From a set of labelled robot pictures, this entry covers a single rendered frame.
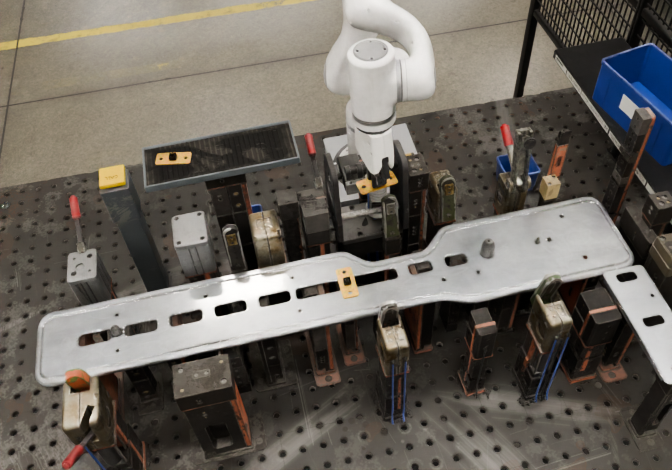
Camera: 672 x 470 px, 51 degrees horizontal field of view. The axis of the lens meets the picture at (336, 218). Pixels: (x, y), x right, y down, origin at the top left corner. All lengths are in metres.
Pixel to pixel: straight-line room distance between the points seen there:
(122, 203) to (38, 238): 0.62
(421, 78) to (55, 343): 0.99
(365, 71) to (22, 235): 1.43
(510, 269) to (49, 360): 1.05
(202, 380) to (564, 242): 0.89
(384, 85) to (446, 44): 2.73
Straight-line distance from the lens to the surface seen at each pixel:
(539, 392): 1.85
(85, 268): 1.72
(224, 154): 1.72
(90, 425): 1.51
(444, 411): 1.81
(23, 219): 2.42
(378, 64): 1.23
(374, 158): 1.36
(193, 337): 1.60
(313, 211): 1.67
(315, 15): 4.23
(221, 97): 3.73
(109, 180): 1.74
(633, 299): 1.70
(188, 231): 1.64
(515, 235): 1.74
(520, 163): 1.73
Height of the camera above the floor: 2.34
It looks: 50 degrees down
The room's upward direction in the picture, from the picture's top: 5 degrees counter-clockwise
